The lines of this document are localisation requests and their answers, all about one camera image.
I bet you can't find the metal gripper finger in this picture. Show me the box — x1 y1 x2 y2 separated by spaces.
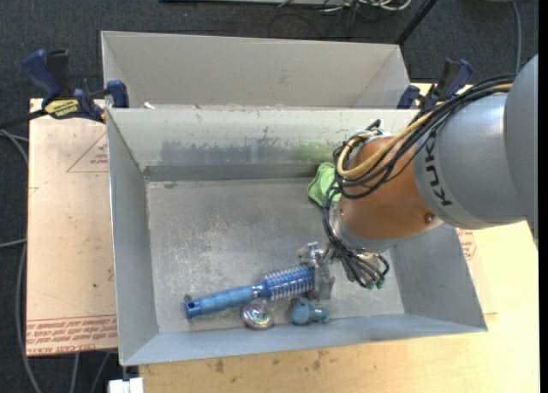
298 241 327 270
314 266 337 301

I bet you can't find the blue toy animal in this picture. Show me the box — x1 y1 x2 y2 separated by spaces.
287 296 331 326

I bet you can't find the green cloth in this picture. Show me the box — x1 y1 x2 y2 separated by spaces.
307 162 344 209

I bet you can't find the iridescent glass ornament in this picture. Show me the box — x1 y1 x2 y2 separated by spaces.
241 301 276 330

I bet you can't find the blue hairbrush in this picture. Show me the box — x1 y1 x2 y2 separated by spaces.
183 264 319 320

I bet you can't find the grey metal bin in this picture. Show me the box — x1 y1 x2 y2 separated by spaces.
100 30 488 367

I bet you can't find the brown cardboard board, red print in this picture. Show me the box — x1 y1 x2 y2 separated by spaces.
25 98 498 358

